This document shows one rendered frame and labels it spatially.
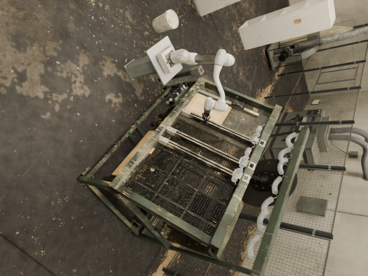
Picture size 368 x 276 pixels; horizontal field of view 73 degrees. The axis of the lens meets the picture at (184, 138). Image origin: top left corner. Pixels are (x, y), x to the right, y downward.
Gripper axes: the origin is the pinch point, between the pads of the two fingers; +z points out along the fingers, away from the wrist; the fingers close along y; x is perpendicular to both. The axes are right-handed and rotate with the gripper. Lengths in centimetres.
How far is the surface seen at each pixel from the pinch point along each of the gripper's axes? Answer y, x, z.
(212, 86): -24, 78, 7
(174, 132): -26.1, -36.3, 1.5
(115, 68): -158, 14, -11
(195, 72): -54, 72, -11
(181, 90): -58, 37, 1
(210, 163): 34, -54, 2
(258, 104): 50, 78, 5
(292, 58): 59, 539, 184
